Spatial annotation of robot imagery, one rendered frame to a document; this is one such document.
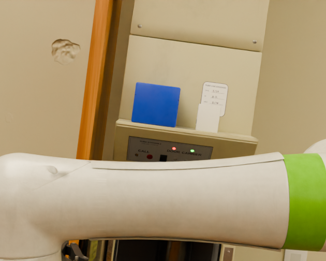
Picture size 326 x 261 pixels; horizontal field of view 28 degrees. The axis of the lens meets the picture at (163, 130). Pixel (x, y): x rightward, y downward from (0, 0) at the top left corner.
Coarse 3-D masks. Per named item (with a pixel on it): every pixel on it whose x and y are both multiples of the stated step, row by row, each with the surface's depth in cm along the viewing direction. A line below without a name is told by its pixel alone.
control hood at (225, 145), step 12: (120, 120) 145; (120, 132) 145; (132, 132) 145; (144, 132) 144; (156, 132) 144; (168, 132) 144; (180, 132) 144; (192, 132) 144; (204, 132) 144; (120, 144) 148; (204, 144) 146; (216, 144) 146; (228, 144) 145; (240, 144) 145; (252, 144) 145; (120, 156) 151; (216, 156) 149; (228, 156) 148; (240, 156) 148
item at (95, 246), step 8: (80, 240) 124; (88, 240) 130; (96, 240) 139; (104, 240) 150; (80, 248) 124; (88, 248) 131; (96, 248) 140; (104, 248) 151; (88, 256) 132; (96, 256) 142
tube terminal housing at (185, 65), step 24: (144, 48) 154; (168, 48) 154; (192, 48) 154; (216, 48) 154; (144, 72) 154; (168, 72) 154; (192, 72) 155; (216, 72) 155; (240, 72) 155; (192, 96) 155; (240, 96) 155; (192, 120) 155; (240, 120) 155
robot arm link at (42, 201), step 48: (0, 192) 71; (48, 192) 72; (96, 192) 73; (144, 192) 73; (192, 192) 73; (240, 192) 73; (288, 192) 73; (0, 240) 72; (48, 240) 74; (192, 240) 76; (240, 240) 75
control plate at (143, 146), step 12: (132, 144) 148; (144, 144) 147; (156, 144) 147; (168, 144) 147; (180, 144) 146; (192, 144) 146; (132, 156) 151; (144, 156) 151; (156, 156) 150; (168, 156) 150; (180, 156) 150; (192, 156) 149; (204, 156) 149
